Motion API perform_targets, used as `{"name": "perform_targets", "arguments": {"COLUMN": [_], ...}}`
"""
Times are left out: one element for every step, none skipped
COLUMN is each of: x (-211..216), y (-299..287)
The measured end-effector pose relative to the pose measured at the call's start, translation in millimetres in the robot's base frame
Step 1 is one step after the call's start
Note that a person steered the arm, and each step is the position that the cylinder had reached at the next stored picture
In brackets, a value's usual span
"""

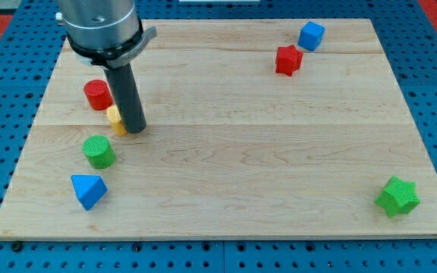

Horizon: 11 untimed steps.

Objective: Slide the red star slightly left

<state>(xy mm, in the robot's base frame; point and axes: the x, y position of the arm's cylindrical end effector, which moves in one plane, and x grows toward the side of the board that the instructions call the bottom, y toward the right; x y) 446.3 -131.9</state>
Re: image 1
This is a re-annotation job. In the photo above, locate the green star block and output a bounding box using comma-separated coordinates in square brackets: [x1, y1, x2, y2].
[375, 176, 420, 218]

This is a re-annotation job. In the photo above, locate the red star block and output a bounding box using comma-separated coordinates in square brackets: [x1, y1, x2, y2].
[275, 45, 303, 77]

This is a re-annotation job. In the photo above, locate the blue triangular prism block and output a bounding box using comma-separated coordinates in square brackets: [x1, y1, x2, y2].
[71, 174, 108, 211]

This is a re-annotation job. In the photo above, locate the wooden board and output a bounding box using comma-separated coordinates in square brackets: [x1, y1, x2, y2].
[0, 19, 437, 241]

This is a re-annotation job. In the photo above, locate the yellow cylinder block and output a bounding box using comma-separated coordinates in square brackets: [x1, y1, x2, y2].
[106, 105, 127, 137]

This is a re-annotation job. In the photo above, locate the green cylinder block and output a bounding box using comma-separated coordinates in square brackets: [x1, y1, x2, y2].
[82, 135, 115, 169]

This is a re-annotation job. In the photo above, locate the red cylinder block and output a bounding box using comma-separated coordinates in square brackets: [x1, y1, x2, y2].
[83, 79, 113, 111]

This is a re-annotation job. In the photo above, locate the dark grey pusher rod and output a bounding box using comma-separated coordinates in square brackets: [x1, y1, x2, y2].
[104, 64, 146, 133]

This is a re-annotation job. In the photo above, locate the blue cube block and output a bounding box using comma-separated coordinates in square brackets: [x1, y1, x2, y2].
[297, 21, 325, 52]

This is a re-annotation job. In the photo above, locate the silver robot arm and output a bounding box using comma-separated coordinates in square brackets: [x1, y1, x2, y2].
[55, 0, 157, 133]

